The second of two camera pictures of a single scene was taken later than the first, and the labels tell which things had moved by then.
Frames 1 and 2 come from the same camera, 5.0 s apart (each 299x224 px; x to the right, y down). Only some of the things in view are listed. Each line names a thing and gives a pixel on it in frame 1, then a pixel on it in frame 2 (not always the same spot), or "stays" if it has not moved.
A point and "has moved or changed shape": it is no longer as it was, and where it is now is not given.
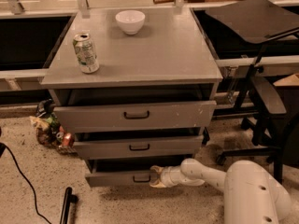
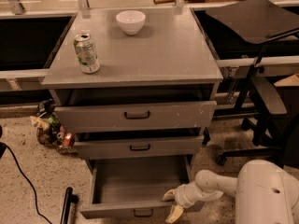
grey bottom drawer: [123, 173] has moved or changed shape
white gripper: [167, 176] -> [181, 197]
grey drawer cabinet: [148, 104] stays
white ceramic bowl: [130, 21] stays
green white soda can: [86, 53] stays
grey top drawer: [138, 116] stays
